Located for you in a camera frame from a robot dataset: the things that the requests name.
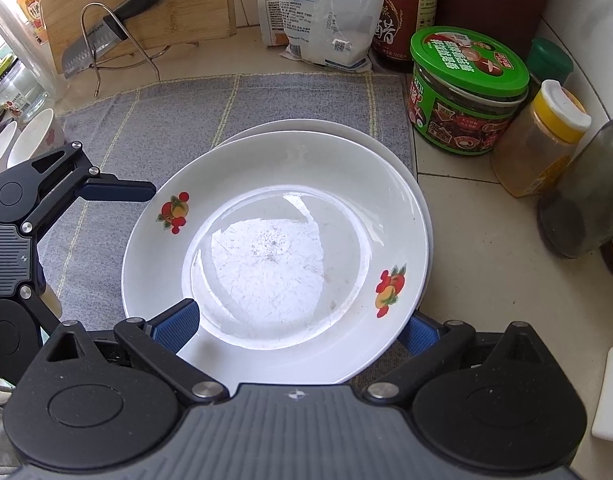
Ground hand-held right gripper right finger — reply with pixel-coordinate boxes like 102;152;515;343
363;312;557;402

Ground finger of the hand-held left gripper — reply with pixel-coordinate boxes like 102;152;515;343
16;282;64;333
16;141;156;238

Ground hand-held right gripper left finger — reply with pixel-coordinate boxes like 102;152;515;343
46;298;230;405

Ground white plate fruit print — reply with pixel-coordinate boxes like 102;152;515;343
121;130;432;386

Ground white plate fruit print stained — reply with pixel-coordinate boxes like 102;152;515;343
214;119;435;311

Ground grey-blue checked table mat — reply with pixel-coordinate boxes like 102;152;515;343
36;72;417;331

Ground clear glass jar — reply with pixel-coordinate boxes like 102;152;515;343
0;57;50;121

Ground bamboo cutting board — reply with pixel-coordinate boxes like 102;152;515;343
36;0;236;73

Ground white plastic lidded box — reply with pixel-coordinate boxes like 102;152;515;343
591;345;613;443

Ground yellow lid spice jar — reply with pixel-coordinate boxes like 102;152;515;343
491;80;592;198

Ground green lid sauce jar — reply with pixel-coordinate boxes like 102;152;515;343
408;26;531;155

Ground orange label bottle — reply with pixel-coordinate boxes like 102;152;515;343
14;0;50;43

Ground clear glass bottle dark contents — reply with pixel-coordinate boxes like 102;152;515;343
537;105;613;260

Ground white red printed bag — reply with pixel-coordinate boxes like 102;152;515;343
258;0;297;48

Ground white blue printed bag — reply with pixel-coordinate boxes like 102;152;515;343
279;0;395;72

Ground green cap bottle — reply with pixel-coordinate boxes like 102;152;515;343
525;37;575;98

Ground dark soy sauce bottle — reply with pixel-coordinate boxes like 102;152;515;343
371;0;442;73

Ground metal wire rack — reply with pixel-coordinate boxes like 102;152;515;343
80;2;170;98

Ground black handle kitchen knife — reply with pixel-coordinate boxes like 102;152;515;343
61;0;186;80

